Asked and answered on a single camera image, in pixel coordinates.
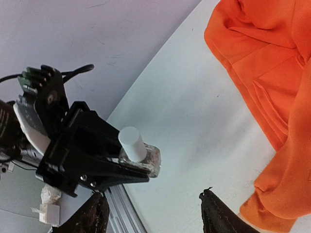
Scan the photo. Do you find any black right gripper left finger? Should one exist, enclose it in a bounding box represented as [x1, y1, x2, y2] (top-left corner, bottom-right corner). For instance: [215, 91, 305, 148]
[52, 193, 110, 233]

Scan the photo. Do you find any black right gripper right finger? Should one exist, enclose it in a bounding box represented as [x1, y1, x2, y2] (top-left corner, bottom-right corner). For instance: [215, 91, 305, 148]
[199, 188, 258, 233]

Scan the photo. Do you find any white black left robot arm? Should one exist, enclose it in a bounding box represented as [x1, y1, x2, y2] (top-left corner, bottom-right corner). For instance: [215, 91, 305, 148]
[0, 64, 149, 197]

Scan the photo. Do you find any orange hoodie sweatshirt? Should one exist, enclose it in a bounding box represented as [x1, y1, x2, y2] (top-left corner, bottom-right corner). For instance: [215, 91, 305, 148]
[204, 0, 311, 233]

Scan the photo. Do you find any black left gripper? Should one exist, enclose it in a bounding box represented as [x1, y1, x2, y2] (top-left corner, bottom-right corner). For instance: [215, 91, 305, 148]
[17, 64, 150, 197]

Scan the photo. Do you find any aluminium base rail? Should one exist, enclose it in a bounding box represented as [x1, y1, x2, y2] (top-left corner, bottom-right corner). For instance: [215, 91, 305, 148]
[105, 185, 147, 233]

